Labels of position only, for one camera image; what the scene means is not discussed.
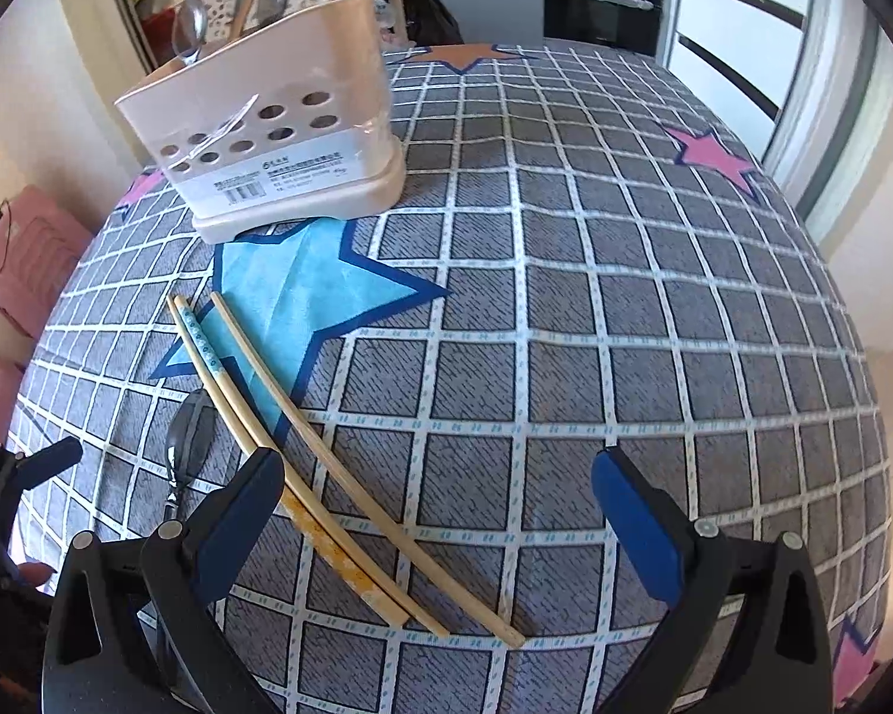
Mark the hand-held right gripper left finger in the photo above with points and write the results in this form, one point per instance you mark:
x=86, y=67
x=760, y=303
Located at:
x=242, y=520

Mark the person's left hand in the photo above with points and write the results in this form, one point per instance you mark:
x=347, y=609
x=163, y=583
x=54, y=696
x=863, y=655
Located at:
x=33, y=576

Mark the white refrigerator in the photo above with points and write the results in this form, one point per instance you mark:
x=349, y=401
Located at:
x=722, y=15

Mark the patterned wooden chopstick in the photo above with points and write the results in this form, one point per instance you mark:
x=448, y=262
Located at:
x=199, y=335

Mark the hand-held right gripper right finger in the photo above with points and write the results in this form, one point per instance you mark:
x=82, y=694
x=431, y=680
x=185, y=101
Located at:
x=636, y=528

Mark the beige plastic utensil holder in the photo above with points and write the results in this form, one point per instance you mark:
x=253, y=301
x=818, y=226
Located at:
x=305, y=163

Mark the stack of pink plastic stools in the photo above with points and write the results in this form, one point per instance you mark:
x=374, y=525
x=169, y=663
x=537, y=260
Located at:
x=37, y=253

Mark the black built-in oven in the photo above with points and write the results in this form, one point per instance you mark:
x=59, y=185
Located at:
x=603, y=15

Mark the grey checked star tablecloth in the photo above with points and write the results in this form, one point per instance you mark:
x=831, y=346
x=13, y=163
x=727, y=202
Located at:
x=565, y=312

